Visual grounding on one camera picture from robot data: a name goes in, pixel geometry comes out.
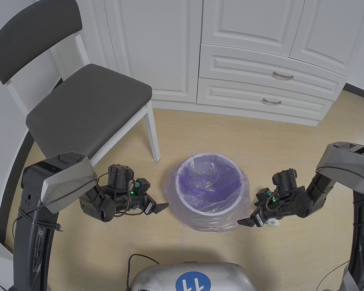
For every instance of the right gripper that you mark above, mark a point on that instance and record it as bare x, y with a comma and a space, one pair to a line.
267, 215

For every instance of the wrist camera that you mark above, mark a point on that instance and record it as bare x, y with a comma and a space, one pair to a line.
262, 194
142, 185

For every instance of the grey and white chair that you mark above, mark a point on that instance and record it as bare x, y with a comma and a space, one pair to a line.
91, 108

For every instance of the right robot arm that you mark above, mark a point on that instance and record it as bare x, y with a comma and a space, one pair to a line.
345, 165

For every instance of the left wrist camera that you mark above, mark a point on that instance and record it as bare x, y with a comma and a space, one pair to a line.
142, 185

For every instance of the purple plastic bag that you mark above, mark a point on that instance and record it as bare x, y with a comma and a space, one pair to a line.
200, 177

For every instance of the white wardrobe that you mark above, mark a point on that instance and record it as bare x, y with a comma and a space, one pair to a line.
245, 11

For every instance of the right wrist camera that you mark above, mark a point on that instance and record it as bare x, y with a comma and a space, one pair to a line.
262, 194

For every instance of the white trash bin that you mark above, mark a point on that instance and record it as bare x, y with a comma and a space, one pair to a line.
214, 224

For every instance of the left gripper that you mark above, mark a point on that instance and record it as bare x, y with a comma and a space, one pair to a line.
138, 203

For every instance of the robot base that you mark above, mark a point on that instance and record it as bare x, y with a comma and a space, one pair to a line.
224, 274

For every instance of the crumpled white paper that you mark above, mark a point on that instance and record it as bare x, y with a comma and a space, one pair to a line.
273, 222

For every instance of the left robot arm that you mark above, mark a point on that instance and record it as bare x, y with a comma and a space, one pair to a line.
63, 180

